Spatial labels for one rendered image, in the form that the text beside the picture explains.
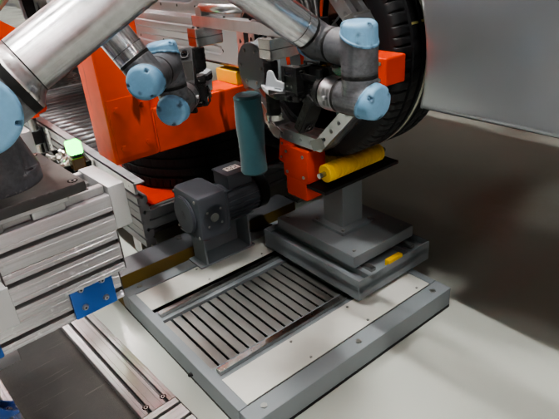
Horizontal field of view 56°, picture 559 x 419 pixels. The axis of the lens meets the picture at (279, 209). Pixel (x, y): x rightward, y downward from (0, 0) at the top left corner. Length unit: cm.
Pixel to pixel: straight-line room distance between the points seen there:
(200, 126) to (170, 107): 68
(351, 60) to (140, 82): 43
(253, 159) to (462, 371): 90
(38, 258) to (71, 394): 52
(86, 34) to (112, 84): 98
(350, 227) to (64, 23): 130
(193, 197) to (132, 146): 26
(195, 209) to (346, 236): 53
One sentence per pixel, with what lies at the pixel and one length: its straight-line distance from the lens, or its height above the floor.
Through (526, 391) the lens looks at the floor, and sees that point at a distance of 168.
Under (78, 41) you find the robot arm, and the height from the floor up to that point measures 105.
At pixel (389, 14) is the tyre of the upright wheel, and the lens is 143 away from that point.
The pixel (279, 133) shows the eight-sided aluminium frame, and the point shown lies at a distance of 172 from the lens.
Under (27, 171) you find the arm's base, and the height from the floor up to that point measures 84.
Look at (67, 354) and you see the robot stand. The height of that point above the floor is 21.
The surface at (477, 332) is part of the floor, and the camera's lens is 184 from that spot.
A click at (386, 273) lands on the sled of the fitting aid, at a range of 181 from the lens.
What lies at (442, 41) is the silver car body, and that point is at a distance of 135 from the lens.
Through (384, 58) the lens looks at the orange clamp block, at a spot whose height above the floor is 88.
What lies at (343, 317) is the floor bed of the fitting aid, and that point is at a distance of 172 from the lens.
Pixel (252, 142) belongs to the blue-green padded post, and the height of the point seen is 60.
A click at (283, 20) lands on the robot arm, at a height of 101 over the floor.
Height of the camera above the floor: 116
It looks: 27 degrees down
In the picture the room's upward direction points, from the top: 5 degrees counter-clockwise
